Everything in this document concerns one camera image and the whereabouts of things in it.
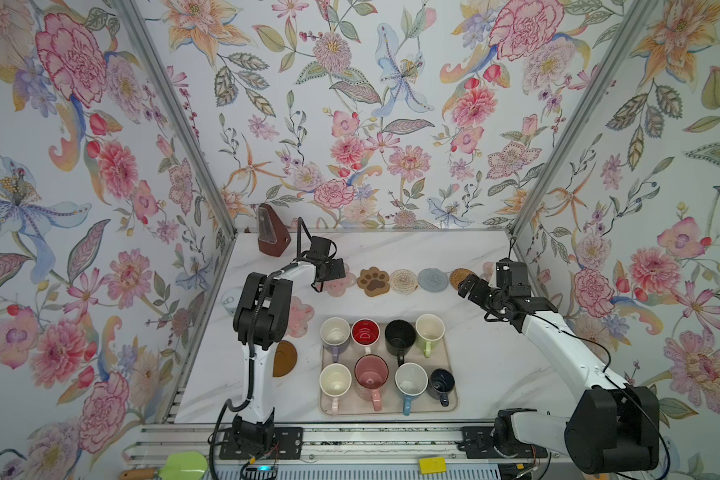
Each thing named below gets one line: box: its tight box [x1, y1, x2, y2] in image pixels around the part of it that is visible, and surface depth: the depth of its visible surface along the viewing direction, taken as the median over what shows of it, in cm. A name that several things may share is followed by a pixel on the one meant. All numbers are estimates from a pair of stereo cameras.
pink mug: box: [354, 354, 389, 412], surface depth 77 cm
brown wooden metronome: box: [258, 203, 291, 257], surface depth 110 cm
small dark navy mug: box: [427, 368, 455, 407], surface depth 82 cm
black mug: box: [385, 319, 416, 367], surface depth 86 cm
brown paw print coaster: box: [357, 266, 391, 297], surface depth 109 cm
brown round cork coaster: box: [273, 340, 298, 377], surface depth 90 cm
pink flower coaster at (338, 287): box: [323, 272, 357, 298], surface depth 106 cm
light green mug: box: [415, 313, 446, 358], surface depth 86 cm
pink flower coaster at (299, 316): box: [288, 296, 315, 338], surface depth 99 cm
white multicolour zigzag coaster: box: [389, 269, 419, 295], surface depth 109 cm
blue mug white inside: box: [394, 362, 429, 416], surface depth 78 cm
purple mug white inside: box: [320, 317, 351, 363], surface depth 88 cm
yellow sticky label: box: [419, 457, 447, 474], surface depth 71 cm
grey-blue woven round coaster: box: [418, 268, 449, 293], surface depth 109 cm
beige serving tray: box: [320, 324, 458, 416], surface depth 84 cm
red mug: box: [351, 318, 381, 355], surface depth 88 cm
